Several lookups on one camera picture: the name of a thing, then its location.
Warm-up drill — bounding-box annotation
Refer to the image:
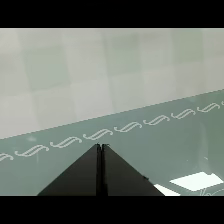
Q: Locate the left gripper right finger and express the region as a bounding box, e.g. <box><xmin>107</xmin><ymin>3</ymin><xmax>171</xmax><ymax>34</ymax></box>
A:
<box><xmin>100</xmin><ymin>143</ymin><xmax>165</xmax><ymax>197</ymax></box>

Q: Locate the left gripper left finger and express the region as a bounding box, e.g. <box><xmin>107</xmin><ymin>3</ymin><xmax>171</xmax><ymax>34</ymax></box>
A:
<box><xmin>37</xmin><ymin>143</ymin><xmax>101</xmax><ymax>197</ymax></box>

